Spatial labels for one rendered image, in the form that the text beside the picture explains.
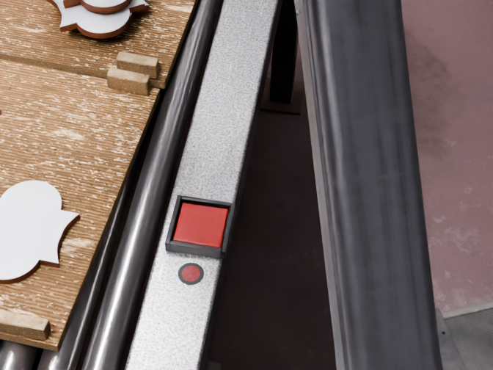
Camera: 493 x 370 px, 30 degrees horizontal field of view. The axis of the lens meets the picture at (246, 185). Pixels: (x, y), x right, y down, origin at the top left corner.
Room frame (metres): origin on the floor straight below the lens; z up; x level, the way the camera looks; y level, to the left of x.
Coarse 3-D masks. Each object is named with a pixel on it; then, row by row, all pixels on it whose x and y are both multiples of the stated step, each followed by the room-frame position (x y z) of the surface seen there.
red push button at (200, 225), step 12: (192, 204) 0.69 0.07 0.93; (180, 216) 0.67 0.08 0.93; (192, 216) 0.67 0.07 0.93; (204, 216) 0.67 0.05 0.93; (216, 216) 0.67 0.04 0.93; (180, 228) 0.65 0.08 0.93; (192, 228) 0.65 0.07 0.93; (204, 228) 0.65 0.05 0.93; (216, 228) 0.65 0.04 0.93; (180, 240) 0.64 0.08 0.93; (192, 240) 0.64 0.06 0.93; (204, 240) 0.64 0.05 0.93; (216, 240) 0.64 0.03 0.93
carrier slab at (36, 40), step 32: (0, 0) 1.05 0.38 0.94; (32, 0) 1.06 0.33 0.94; (160, 0) 1.07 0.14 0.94; (192, 0) 1.07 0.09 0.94; (0, 32) 0.98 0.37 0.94; (32, 32) 0.99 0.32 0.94; (64, 32) 0.99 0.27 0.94; (128, 32) 0.99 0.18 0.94; (160, 32) 0.99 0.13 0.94; (32, 64) 0.93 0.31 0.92; (64, 64) 0.92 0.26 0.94; (96, 64) 0.93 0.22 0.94; (160, 64) 0.93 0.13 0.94
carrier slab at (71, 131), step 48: (0, 96) 0.86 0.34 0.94; (48, 96) 0.86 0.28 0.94; (96, 96) 0.86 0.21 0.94; (144, 96) 0.87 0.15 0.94; (0, 144) 0.77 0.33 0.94; (48, 144) 0.78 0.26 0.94; (96, 144) 0.78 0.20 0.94; (0, 192) 0.69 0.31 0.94; (96, 192) 0.70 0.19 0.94; (96, 240) 0.63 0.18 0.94; (0, 288) 0.55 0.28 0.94; (48, 288) 0.56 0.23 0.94; (0, 336) 0.50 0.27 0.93; (48, 336) 0.49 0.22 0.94
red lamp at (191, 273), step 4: (184, 268) 0.60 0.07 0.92; (188, 268) 0.60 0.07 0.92; (192, 268) 0.60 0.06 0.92; (196, 268) 0.60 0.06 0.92; (184, 272) 0.60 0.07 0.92; (188, 272) 0.60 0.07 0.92; (192, 272) 0.60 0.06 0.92; (196, 272) 0.60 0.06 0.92; (184, 276) 0.59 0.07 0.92; (188, 276) 0.59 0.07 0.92; (192, 276) 0.59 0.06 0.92; (196, 276) 0.59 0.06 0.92; (188, 280) 0.59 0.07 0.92; (192, 280) 0.59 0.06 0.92
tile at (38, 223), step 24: (24, 192) 0.69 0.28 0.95; (48, 192) 0.69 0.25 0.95; (0, 216) 0.65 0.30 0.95; (24, 216) 0.65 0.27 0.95; (48, 216) 0.65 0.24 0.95; (72, 216) 0.65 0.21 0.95; (0, 240) 0.61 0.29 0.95; (24, 240) 0.61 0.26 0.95; (48, 240) 0.62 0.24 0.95; (0, 264) 0.58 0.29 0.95; (24, 264) 0.58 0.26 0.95; (48, 264) 0.59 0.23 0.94
